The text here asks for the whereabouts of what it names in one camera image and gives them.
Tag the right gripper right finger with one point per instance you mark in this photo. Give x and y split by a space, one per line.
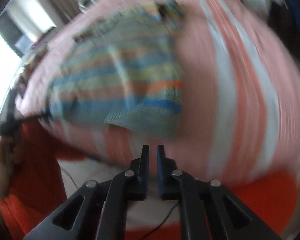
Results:
208 210

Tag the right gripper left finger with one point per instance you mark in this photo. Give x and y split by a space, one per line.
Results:
98 210

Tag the striped knit sweater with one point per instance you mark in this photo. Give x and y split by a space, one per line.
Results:
123 71

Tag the person's left hand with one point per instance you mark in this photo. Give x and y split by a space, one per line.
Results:
5 175

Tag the orange fuzzy garment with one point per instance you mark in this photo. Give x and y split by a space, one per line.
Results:
37 187

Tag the pink striped bed cover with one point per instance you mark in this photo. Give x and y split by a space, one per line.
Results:
240 113

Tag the white round fan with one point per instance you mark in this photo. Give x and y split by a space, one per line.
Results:
84 5

